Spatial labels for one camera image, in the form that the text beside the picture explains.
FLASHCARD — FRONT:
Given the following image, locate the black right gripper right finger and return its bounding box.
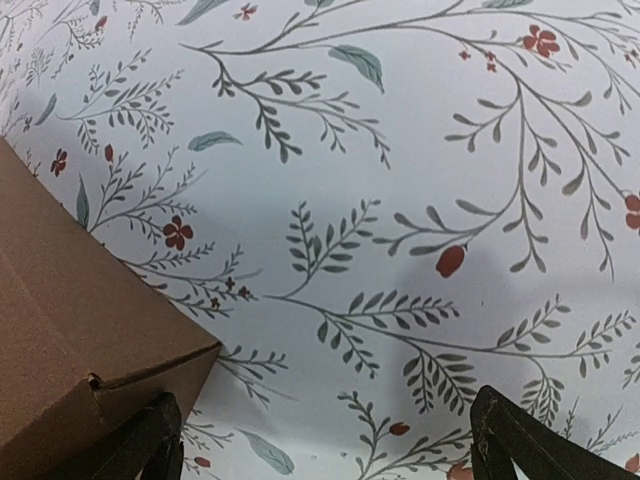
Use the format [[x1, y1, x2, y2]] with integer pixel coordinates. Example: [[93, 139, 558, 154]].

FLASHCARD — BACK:
[[470, 385, 635, 480]]

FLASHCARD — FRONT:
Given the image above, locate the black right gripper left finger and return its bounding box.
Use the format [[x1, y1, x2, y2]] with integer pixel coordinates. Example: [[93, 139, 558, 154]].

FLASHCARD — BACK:
[[82, 392, 184, 479]]

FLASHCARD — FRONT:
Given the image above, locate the brown cardboard box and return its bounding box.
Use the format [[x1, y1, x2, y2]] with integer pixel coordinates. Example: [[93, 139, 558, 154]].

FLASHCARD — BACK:
[[1, 144, 220, 479]]

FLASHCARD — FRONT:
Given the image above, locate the floral patterned table mat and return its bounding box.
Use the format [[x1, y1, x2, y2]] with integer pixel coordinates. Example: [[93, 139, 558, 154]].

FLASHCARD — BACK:
[[1, 1, 639, 479]]

